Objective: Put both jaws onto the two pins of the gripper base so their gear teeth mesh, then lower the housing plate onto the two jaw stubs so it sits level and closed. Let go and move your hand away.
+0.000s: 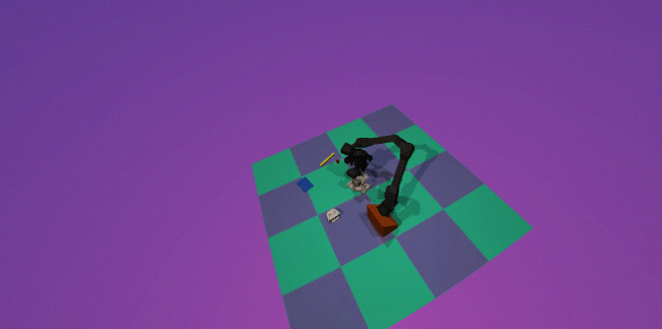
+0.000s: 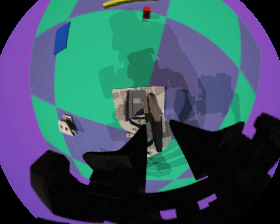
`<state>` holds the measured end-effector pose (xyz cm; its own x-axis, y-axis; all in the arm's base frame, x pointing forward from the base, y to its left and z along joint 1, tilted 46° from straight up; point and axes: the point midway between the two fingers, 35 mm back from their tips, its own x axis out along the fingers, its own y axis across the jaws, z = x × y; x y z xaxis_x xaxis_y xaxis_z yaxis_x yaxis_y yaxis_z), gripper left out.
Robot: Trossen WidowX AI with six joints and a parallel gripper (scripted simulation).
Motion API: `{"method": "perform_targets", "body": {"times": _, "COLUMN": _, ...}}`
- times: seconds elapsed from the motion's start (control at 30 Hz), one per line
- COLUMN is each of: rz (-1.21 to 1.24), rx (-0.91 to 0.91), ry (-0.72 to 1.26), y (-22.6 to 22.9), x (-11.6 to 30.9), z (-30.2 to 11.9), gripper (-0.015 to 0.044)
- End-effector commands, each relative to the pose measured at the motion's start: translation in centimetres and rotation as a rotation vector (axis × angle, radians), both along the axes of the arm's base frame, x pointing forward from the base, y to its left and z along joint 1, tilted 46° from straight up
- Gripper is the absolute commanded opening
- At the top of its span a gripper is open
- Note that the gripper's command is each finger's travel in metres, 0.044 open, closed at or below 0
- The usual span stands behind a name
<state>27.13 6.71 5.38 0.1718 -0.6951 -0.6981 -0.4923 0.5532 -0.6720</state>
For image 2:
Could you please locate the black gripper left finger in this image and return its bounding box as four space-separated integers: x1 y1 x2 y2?
83 124 148 192

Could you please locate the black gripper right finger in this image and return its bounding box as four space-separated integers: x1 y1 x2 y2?
169 120 245 180

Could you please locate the yellow curved bar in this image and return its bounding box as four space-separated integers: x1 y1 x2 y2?
103 0 145 10

